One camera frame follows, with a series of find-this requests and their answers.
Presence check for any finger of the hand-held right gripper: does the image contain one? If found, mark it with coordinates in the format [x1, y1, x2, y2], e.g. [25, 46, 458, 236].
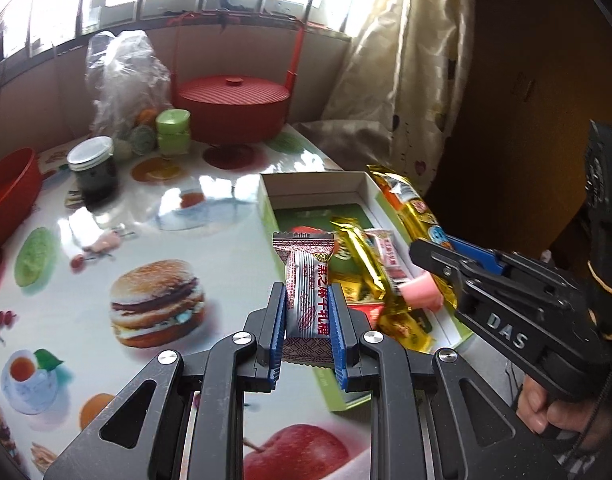
[410, 239, 571, 311]
[446, 235, 581, 292]

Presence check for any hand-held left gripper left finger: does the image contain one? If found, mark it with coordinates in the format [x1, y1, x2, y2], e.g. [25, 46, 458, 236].
[43, 282, 287, 480]

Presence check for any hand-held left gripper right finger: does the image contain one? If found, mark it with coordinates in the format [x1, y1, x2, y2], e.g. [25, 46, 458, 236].
[331, 287, 569, 480]

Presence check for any pink jelly cup red lid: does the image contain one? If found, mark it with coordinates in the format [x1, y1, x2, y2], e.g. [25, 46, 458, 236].
[398, 270, 444, 311]

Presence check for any small red snack packet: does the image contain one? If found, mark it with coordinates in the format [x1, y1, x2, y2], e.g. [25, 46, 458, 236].
[348, 301, 384, 323]

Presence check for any white dark-red candy bar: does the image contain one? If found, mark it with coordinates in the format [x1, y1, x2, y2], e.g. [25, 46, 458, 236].
[272, 230, 335, 367]

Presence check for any yellow snack packet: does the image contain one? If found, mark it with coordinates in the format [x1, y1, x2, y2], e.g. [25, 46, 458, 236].
[378, 305, 435, 354]
[336, 274, 387, 306]

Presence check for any gold snack packet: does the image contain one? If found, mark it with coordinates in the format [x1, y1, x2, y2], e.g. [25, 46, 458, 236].
[330, 216, 404, 313]
[365, 164, 460, 311]

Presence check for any green cardboard box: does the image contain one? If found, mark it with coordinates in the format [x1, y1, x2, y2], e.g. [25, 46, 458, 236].
[258, 170, 479, 413]

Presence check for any person's right forearm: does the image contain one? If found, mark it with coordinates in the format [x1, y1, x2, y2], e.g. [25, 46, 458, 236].
[556, 410, 612, 480]

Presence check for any person's right hand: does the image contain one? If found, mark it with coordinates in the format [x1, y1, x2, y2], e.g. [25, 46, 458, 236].
[516, 372, 594, 438]

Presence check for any cream patterned curtain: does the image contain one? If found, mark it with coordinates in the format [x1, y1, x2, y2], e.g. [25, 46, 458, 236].
[291, 0, 479, 191]

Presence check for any light green jar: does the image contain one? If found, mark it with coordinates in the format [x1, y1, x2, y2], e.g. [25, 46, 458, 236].
[155, 108, 191, 155]

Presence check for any dark jar with white lid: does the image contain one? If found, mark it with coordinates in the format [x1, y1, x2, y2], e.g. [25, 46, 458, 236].
[66, 136, 119, 211]

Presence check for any red oval tub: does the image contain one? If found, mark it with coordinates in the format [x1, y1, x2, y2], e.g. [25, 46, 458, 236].
[0, 147, 43, 256]

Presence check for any clear plastic bag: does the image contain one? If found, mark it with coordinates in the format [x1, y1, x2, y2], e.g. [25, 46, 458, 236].
[84, 30, 174, 141]

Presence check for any red lidded basket with handle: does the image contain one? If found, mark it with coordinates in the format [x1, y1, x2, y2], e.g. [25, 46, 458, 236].
[171, 7, 307, 146]

